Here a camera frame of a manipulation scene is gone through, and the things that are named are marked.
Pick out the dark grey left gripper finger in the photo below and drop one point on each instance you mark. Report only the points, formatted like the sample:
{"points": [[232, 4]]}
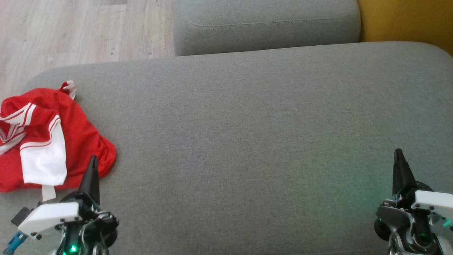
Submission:
{"points": [[91, 180]]}

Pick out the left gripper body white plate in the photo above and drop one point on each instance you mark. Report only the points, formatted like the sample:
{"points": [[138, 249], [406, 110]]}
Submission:
{"points": [[49, 216]]}

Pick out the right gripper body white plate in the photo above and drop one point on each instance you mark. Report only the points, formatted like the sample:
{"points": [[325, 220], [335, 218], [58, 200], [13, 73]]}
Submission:
{"points": [[433, 202]]}

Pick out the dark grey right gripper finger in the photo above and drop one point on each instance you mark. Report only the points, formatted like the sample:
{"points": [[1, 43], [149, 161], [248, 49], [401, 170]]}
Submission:
{"points": [[402, 177]]}

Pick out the red and white jersey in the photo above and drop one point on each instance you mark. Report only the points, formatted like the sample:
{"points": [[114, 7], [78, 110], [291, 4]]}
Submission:
{"points": [[74, 134]]}

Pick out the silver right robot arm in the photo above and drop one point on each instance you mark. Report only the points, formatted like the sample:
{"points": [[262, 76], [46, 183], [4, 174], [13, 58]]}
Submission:
{"points": [[421, 239]]}

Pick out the wide yellow sofa backrest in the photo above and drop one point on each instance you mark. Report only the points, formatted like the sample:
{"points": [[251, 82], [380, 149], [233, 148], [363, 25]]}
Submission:
{"points": [[407, 21]]}

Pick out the large grey sofa chaise cushion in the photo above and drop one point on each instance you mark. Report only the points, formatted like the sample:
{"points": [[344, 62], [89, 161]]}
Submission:
{"points": [[247, 141]]}

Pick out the grey sofa seat cushion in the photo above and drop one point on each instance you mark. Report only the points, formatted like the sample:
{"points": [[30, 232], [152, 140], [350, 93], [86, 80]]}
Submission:
{"points": [[265, 24]]}

